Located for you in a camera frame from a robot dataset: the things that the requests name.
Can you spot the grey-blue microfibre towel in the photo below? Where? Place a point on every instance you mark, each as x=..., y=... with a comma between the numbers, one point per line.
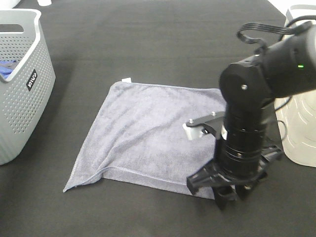
x=138, y=137

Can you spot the blue towel in basket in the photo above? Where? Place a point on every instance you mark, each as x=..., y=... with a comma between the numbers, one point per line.
x=7, y=67

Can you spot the white cylinder at table edge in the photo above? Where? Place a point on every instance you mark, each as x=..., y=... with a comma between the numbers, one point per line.
x=44, y=2

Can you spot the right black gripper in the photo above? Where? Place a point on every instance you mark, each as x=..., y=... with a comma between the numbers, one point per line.
x=227, y=186

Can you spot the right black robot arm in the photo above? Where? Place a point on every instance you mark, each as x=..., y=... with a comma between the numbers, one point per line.
x=282, y=66

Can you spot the white laundry basket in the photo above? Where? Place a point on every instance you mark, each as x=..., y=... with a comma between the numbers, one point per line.
x=299, y=115

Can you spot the grey perforated laundry basket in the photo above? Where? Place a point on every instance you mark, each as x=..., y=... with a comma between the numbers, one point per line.
x=25, y=92

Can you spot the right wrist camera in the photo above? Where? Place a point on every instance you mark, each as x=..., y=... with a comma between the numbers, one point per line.
x=199, y=127

